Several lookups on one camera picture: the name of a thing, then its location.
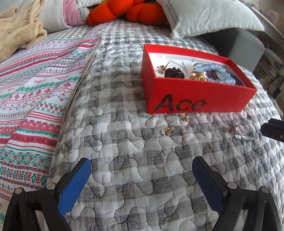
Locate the pink pearl silver pendant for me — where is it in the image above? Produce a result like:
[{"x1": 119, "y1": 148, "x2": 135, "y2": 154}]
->
[{"x1": 230, "y1": 125, "x2": 253, "y2": 141}]

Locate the blue bead bracelet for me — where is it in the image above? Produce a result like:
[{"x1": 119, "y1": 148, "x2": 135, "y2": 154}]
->
[{"x1": 195, "y1": 62, "x2": 237, "y2": 86}]

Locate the gold flower brooch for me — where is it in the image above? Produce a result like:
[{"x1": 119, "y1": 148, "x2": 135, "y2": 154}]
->
[{"x1": 189, "y1": 71, "x2": 208, "y2": 81}]

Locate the grey upholstered headboard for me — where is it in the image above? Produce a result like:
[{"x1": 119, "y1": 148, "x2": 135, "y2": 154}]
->
[{"x1": 201, "y1": 28, "x2": 265, "y2": 72}]

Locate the grey checked quilt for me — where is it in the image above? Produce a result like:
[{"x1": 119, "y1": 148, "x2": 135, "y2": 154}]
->
[{"x1": 49, "y1": 20, "x2": 283, "y2": 230}]

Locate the dark blue flower brooch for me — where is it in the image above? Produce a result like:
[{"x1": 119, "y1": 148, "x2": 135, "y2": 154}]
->
[{"x1": 164, "y1": 67, "x2": 185, "y2": 79}]

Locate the red Ace cardboard box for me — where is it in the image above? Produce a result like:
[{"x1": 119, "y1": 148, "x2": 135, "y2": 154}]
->
[{"x1": 141, "y1": 44, "x2": 257, "y2": 114}]

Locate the striped patterned blanket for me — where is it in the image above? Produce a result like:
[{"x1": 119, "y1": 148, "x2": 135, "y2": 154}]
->
[{"x1": 1, "y1": 35, "x2": 101, "y2": 221}]

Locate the white deer print pillow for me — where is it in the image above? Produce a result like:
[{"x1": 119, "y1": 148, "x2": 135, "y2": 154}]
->
[{"x1": 158, "y1": 0, "x2": 265, "y2": 39}]

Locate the beige fleece garment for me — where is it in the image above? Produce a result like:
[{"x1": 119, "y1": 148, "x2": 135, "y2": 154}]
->
[{"x1": 1, "y1": 0, "x2": 47, "y2": 62}]

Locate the orange knot cushion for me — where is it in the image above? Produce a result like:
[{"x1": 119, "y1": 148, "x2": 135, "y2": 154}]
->
[{"x1": 87, "y1": 0, "x2": 170, "y2": 27}]

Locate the white pink folded duvet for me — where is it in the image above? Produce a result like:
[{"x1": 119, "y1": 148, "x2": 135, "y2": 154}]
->
[{"x1": 37, "y1": 0, "x2": 89, "y2": 33}]

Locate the dark red bead bracelet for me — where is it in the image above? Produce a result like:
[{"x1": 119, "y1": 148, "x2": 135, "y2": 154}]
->
[{"x1": 205, "y1": 69, "x2": 246, "y2": 87}]

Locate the small gold ring earring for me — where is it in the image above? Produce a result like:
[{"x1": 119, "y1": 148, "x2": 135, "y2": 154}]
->
[{"x1": 157, "y1": 62, "x2": 170, "y2": 75}]

